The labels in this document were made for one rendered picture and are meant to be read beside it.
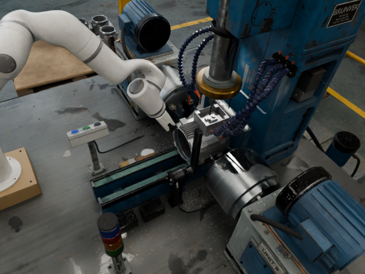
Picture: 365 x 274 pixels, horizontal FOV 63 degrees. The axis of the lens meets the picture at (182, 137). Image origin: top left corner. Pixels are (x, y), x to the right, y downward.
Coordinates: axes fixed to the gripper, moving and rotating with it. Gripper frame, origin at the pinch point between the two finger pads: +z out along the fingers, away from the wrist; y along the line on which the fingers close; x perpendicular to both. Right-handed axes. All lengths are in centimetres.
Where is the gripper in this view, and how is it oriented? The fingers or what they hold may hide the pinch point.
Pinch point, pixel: (172, 126)
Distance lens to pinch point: 132.0
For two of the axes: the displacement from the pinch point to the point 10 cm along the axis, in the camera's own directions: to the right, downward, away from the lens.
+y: 5.0, 6.6, -5.6
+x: 7.8, -6.2, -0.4
